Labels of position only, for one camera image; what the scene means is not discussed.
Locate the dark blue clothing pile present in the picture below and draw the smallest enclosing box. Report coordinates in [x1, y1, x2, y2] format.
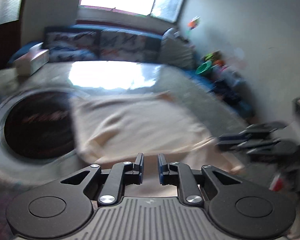
[212, 78, 243, 106]

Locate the blue sofa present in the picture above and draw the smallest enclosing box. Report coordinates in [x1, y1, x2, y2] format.
[7, 24, 255, 119]

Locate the peach long-sleeved garment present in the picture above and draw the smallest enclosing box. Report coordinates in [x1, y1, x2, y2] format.
[69, 90, 246, 198]

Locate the butterfly print cushion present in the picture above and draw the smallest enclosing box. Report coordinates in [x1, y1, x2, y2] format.
[44, 31, 98, 63]
[99, 29, 161, 62]

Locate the green plastic bowl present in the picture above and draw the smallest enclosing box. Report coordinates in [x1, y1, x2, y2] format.
[195, 60, 213, 75]

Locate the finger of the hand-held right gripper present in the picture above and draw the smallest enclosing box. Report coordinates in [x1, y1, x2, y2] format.
[218, 121, 286, 142]
[216, 140, 282, 157]

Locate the stuffed toy animal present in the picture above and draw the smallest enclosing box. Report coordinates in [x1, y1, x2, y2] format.
[205, 51, 225, 66]

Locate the round black induction cooktop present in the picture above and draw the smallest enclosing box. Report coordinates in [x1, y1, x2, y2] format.
[0, 87, 92, 179]

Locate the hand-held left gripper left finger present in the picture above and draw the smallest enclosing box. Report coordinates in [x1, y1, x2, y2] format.
[61, 152, 145, 206]

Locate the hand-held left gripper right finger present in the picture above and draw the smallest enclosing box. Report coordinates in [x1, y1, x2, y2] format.
[157, 153, 243, 207]

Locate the dark wooden door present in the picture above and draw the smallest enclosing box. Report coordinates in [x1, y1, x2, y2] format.
[0, 0, 28, 72]

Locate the grey pillow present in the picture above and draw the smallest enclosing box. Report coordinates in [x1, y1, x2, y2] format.
[157, 27, 197, 68]

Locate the white tissue box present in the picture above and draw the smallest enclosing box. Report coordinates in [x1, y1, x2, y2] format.
[14, 42, 50, 77]

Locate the colourful pinwheel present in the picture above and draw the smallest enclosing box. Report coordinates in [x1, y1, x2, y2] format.
[188, 16, 201, 31]

